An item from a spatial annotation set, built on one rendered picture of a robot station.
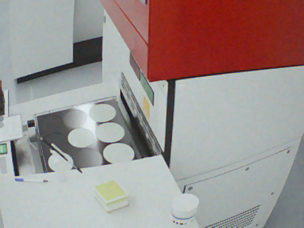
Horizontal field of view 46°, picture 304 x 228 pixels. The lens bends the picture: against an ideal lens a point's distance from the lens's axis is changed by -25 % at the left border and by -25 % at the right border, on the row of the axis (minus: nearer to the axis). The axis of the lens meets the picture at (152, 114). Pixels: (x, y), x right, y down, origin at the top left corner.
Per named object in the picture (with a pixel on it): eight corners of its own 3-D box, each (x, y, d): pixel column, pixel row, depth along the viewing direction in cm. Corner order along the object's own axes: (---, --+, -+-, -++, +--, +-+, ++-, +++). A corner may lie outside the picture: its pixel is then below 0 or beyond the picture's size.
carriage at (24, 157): (28, 128, 160) (27, 123, 159) (41, 192, 134) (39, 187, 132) (14, 131, 158) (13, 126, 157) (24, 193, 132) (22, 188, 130)
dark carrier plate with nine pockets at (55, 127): (114, 100, 169) (114, 98, 168) (144, 164, 143) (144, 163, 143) (36, 117, 160) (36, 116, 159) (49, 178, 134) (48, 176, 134)
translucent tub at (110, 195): (115, 192, 123) (114, 178, 119) (129, 207, 118) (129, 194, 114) (94, 199, 120) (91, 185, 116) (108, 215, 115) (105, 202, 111)
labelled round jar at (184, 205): (189, 209, 118) (193, 190, 112) (197, 224, 113) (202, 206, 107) (166, 215, 116) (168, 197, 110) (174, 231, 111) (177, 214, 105)
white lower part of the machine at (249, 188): (218, 155, 276) (231, 43, 225) (260, 233, 215) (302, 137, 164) (108, 179, 257) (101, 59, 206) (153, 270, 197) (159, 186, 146)
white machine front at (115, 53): (106, 57, 207) (109, -8, 182) (167, 183, 147) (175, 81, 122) (100, 58, 206) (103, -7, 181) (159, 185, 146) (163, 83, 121)
